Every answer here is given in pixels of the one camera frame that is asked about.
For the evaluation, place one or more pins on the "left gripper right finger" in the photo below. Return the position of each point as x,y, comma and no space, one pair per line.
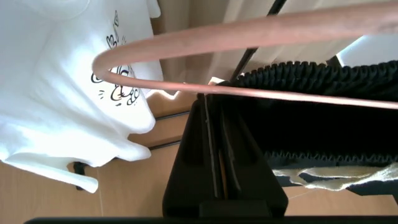
255,186

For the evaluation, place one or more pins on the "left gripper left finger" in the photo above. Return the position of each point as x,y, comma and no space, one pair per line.
186,186

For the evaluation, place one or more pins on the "black shorts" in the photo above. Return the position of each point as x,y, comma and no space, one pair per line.
311,124

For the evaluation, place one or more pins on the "white printed t-shirt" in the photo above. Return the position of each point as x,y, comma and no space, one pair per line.
62,93

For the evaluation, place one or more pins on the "pink clothes hanger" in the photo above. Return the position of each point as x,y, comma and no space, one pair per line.
248,31

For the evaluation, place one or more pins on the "black clothes rack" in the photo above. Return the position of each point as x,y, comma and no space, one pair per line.
248,56

